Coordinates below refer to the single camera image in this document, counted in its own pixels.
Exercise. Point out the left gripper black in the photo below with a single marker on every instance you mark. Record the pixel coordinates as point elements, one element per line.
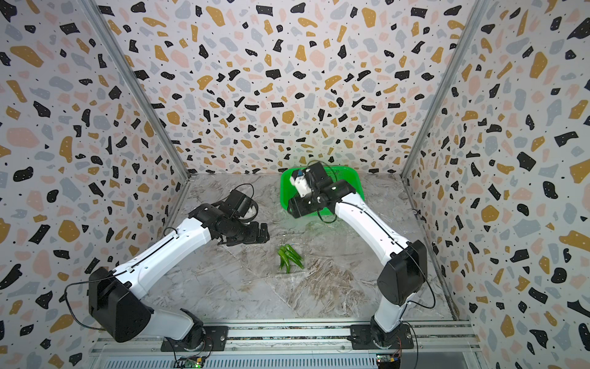
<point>256,236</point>

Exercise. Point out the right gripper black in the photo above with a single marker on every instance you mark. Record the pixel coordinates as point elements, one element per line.
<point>298,207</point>

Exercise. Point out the green peppers from container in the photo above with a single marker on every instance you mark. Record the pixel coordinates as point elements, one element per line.
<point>289,255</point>

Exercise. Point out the green plastic mesh basket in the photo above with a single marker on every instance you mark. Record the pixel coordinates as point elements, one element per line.
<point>336,182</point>

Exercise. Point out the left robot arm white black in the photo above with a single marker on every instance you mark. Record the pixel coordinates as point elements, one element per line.
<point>115,297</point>

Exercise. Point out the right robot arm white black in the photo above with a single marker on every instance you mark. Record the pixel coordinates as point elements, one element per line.
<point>404,272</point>

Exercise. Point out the left circuit board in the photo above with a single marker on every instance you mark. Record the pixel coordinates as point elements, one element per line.
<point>195,362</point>

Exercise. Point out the circuit board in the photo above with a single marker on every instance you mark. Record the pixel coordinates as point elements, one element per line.
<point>392,361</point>
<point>195,362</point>

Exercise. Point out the right circuit board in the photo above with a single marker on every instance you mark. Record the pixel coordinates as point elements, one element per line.
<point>392,361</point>

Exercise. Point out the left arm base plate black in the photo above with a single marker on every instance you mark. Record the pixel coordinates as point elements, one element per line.
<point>199,340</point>

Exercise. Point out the aluminium front rail frame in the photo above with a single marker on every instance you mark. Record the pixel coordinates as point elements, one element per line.
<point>289,343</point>

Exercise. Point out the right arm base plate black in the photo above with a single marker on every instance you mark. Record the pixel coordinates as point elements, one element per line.
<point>371,336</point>

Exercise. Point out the right corner aluminium post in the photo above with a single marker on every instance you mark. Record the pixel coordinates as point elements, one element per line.
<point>462,47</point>

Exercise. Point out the corner aluminium post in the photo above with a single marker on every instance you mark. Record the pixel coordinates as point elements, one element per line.
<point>92,12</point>
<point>462,47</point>

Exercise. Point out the left corner aluminium post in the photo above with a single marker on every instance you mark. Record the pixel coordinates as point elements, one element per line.
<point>92,12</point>

